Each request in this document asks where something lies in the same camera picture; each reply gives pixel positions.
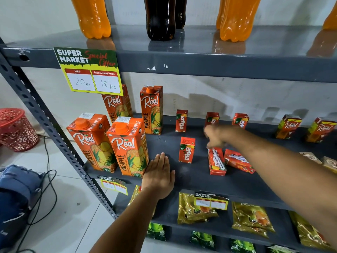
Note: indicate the person's right forearm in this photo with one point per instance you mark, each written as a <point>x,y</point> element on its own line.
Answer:
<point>289,171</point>

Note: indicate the gold snack packet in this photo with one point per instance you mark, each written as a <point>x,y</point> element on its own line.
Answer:
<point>251,218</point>
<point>308,231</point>
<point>188,212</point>
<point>134,194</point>

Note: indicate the group of small red cartons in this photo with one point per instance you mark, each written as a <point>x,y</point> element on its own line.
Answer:
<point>187,150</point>

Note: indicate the large green yellow price sign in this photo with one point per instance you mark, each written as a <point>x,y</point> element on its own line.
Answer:
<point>88,71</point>

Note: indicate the person's left forearm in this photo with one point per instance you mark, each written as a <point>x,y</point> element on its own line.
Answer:
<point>129,226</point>

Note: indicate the person's left thumb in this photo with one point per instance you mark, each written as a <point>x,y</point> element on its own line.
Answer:
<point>172,177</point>

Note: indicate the orange soda bottle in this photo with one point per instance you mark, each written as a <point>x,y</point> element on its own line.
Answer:
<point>93,18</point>
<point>238,21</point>
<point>218,18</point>
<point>331,21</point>

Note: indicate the red plastic mesh basket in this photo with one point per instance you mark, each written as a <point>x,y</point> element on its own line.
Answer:
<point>17,129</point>

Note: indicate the red mango juice box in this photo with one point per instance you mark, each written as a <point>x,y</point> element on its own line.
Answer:
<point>217,163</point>

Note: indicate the large orange pineapple juice carton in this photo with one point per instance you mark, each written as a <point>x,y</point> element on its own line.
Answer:
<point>129,150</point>
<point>117,105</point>
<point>151,110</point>
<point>90,144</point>

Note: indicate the green snack packet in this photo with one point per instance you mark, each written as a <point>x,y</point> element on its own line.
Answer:
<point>280,249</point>
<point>155,231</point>
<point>241,247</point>
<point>202,239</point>

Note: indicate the small yellow price tag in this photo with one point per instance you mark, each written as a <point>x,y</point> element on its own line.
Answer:
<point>113,185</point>
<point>210,202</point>

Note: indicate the dark cola bottle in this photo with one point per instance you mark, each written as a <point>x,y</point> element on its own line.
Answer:
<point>181,13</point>
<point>160,21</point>

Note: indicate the small orange green juice box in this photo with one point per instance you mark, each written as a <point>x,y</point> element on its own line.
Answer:
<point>288,127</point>
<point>320,130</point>

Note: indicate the person's left little finger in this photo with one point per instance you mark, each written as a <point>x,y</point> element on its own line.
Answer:
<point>151,167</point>

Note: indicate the person's left middle finger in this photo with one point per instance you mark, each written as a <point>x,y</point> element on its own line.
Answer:
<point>161,162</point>

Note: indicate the person's left hand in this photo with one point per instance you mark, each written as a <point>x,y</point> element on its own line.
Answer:
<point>158,179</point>

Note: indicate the grey metal shelf rack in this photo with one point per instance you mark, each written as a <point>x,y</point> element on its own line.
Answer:
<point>210,65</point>

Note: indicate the person's right fingers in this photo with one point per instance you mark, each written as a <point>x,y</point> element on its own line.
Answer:
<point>215,144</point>

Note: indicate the small beige juice box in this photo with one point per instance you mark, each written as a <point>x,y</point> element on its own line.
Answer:
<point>330,164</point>
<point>311,157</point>

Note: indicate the person's right hand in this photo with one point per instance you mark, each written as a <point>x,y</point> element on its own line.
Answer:
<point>217,134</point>

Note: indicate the blue fabric bag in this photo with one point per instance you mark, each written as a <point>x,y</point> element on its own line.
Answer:
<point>15,202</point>

